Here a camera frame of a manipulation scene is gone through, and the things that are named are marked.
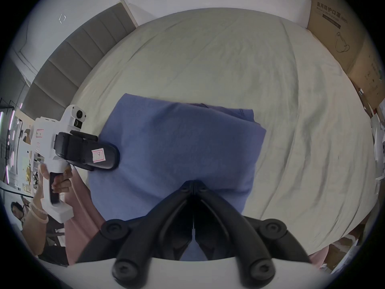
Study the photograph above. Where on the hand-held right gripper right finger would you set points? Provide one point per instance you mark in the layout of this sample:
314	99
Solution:
222	212

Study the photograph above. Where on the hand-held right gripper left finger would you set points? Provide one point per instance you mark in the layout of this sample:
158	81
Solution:
168	212

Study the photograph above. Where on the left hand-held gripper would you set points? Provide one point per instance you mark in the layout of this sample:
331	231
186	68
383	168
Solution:
45	134

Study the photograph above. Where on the blue garment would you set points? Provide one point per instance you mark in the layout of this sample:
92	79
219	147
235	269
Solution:
180	137

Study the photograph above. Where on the person's left forearm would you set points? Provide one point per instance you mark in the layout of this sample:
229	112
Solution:
37	233

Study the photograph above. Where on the person's left hand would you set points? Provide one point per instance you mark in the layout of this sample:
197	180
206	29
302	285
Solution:
62	182

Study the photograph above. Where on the grey padded headboard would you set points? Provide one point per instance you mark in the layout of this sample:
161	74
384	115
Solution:
75	56

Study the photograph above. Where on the bed with beige sheet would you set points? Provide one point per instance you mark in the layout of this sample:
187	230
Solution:
225	65

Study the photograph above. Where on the brown cardboard carton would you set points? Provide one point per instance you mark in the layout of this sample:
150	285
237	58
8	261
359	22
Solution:
334	23
371	74

